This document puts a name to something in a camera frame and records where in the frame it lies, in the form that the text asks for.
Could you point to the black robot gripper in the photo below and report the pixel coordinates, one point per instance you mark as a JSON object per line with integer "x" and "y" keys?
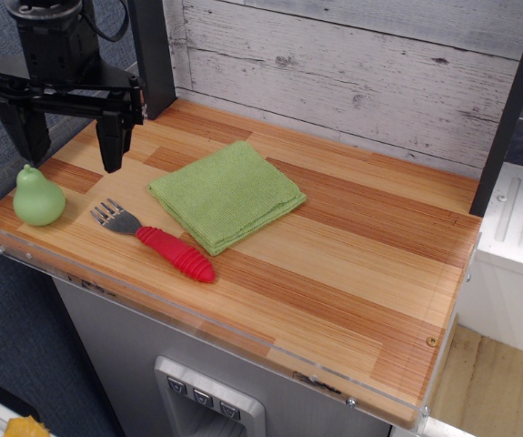
{"x": 61, "y": 72}

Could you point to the green cloth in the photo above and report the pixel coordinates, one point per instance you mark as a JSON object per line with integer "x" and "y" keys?
{"x": 226, "y": 196}

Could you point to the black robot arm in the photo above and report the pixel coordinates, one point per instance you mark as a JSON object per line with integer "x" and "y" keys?
{"x": 45, "y": 11}

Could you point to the green toy pear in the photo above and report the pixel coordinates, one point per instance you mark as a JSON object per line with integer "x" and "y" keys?
{"x": 38, "y": 201}

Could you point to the grey toy fridge cabinet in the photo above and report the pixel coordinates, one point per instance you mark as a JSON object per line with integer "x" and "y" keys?
{"x": 124, "y": 344}

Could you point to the silver dispenser panel with buttons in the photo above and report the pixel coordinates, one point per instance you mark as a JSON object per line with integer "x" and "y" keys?
{"x": 206, "y": 400}

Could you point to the yellow object at corner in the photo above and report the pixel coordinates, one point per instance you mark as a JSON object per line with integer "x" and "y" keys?
{"x": 25, "y": 427}

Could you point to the white toy sink unit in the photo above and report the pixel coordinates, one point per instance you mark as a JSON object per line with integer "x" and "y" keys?
{"x": 491, "y": 299}

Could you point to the red handled metal fork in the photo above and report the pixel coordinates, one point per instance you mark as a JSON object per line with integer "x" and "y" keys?
{"x": 182, "y": 256}

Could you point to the black left vertical post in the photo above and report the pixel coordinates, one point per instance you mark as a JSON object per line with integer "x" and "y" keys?
{"x": 153, "y": 57}

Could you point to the black vertical post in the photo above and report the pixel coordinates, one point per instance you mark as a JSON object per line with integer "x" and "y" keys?
{"x": 499, "y": 149}
{"x": 153, "y": 57}

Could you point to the black right vertical post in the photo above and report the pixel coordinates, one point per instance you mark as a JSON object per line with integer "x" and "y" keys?
{"x": 499, "y": 149}

